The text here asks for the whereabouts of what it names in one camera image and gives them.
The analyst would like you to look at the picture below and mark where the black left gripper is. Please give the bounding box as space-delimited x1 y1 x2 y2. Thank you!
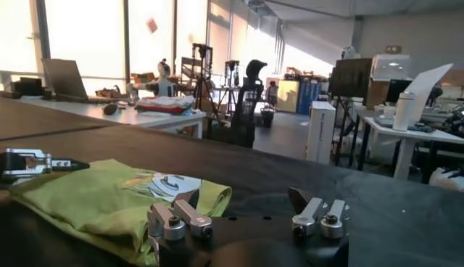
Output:
0 147 91 185

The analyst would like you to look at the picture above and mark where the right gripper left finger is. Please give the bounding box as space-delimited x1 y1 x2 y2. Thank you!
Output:
146 189 215 257

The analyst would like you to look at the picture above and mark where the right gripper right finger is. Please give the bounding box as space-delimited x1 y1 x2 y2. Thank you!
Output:
289 186 350 240

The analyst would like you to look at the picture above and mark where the yellow-green t-shirt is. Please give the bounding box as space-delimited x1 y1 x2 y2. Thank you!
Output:
9 158 233 267

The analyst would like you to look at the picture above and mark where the stack of folded clothes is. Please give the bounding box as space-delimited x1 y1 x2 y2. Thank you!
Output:
134 95 197 117

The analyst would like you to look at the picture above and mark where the tall white carton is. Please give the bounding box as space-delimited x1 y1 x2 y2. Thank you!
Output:
305 100 338 165

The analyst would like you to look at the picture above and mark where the grey laptop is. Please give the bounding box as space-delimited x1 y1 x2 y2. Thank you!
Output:
41 57 126 104

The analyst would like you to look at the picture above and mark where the long white desk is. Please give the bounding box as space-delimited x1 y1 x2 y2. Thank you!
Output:
20 94 207 139

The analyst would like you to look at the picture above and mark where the black bin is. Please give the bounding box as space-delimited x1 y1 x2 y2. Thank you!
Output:
260 107 276 128

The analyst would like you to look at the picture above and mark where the blue cabinet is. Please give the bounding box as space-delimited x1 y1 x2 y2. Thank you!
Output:
296 80 323 116

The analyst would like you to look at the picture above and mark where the black office chair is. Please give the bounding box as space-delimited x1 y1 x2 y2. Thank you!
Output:
217 59 270 149

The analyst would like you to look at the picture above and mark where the distant person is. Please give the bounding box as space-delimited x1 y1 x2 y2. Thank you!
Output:
266 80 280 108

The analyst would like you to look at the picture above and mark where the white humanoid robot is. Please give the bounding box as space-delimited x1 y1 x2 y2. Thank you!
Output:
126 58 179 102

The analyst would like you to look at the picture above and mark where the white bottle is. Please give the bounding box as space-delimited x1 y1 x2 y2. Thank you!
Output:
392 91 416 132

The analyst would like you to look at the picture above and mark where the small white standing desk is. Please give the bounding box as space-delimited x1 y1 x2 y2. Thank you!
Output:
362 115 464 181

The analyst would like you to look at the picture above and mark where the black monitor on stand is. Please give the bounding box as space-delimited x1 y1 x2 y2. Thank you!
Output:
328 57 375 168

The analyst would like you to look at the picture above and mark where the black desktop monitor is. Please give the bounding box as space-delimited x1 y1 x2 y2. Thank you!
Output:
385 78 413 104

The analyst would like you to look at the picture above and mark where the translucent plastic box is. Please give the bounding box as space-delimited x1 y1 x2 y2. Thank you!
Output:
369 54 413 81

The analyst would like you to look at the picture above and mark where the white curved paper sheet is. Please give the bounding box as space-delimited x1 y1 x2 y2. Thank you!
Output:
404 63 455 124

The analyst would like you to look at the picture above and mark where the black camera tripod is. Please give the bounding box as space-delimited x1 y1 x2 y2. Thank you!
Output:
223 59 241 110
191 42 220 117

